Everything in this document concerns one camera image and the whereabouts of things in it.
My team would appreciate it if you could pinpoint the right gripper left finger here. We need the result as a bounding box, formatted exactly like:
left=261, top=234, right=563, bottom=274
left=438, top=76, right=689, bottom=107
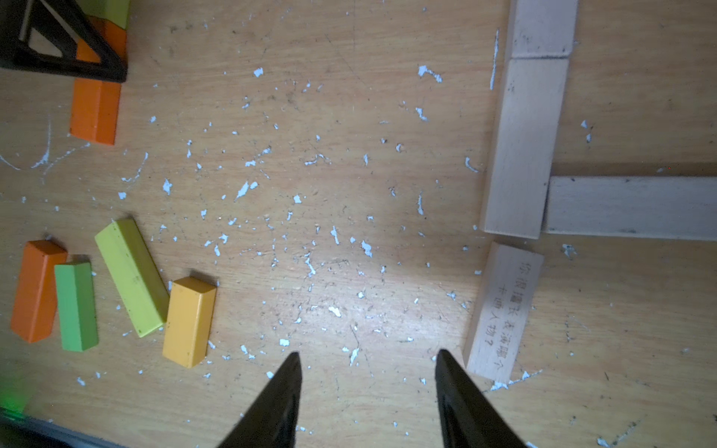
left=218, top=352, right=302, bottom=448

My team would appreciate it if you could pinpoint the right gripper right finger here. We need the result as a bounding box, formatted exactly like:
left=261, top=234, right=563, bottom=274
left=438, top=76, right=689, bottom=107
left=435, top=349, right=526, bottom=448

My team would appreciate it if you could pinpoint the long light green block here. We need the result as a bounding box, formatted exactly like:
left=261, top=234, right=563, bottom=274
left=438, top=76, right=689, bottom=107
left=54, top=261, right=99, bottom=352

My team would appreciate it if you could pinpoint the natural wood block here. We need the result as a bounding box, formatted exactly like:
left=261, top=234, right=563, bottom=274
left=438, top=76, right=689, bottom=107
left=462, top=243, right=544, bottom=384
left=505, top=0, right=579, bottom=59
left=480, top=59, right=569, bottom=239
left=543, top=177, right=716, bottom=241

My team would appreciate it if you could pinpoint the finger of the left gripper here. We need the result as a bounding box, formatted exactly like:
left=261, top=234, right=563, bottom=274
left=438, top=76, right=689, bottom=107
left=1, top=1, right=127, bottom=83

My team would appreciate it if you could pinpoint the small yellow block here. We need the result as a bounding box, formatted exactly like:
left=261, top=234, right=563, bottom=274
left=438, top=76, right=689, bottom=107
left=162, top=276, right=217, bottom=368

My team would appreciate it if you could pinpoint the orange block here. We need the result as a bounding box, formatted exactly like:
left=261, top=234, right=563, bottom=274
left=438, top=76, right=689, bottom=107
left=69, top=16, right=127, bottom=146
left=10, top=240, right=67, bottom=343

